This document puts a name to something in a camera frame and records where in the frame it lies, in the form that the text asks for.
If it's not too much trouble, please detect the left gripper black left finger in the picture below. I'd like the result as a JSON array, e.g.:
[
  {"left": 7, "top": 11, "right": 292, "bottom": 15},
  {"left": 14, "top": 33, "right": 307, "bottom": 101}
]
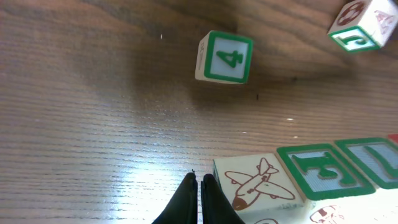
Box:
[{"left": 152, "top": 171, "right": 198, "bottom": 224}]

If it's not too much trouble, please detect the number 0 wooden block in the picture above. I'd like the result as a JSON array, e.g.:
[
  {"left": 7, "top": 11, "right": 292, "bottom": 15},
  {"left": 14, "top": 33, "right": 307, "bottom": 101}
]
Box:
[{"left": 213, "top": 153, "right": 306, "bottom": 223}]

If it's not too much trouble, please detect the red U 8 wooden block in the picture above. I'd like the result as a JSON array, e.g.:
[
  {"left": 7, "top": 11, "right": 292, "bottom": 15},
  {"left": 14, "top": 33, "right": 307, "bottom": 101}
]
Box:
[{"left": 387, "top": 134, "right": 398, "bottom": 144}]

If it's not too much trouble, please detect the green side wooden block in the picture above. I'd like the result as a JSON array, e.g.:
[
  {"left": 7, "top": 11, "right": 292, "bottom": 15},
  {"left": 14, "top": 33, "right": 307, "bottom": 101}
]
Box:
[{"left": 328, "top": 0, "right": 397, "bottom": 53}]

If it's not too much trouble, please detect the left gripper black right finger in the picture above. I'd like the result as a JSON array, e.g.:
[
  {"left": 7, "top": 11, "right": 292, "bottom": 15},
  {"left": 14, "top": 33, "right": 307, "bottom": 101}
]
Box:
[{"left": 201, "top": 174, "right": 244, "bottom": 224}]

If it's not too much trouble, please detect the green 4 wooden block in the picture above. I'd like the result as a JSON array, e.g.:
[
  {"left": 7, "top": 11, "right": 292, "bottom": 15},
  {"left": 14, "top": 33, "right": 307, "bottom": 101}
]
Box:
[{"left": 195, "top": 30, "right": 253, "bottom": 84}]

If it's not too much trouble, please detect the number 3 wooden block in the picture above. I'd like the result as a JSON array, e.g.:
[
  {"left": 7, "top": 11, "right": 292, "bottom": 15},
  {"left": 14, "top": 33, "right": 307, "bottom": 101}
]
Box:
[{"left": 335, "top": 138, "right": 397, "bottom": 224}]

